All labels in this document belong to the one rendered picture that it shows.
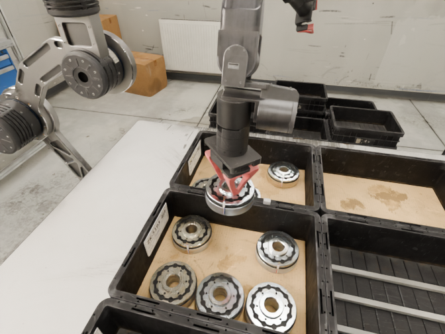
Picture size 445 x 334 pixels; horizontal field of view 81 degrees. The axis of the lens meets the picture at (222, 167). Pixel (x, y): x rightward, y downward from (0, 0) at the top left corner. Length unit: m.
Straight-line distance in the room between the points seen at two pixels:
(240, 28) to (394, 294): 0.64
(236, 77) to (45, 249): 0.82
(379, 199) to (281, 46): 2.90
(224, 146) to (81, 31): 0.60
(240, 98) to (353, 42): 3.31
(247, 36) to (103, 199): 0.84
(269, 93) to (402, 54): 3.49
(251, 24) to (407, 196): 0.77
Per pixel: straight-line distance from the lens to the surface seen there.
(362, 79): 3.86
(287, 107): 0.41
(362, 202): 0.91
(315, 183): 0.77
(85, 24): 0.89
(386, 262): 0.80
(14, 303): 0.96
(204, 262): 0.69
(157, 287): 0.64
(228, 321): 0.52
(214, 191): 0.54
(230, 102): 0.41
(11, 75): 2.61
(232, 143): 0.44
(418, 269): 0.83
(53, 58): 1.12
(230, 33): 0.41
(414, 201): 1.00
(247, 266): 0.68
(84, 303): 0.86
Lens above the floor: 1.42
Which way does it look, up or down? 39 degrees down
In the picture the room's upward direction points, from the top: straight up
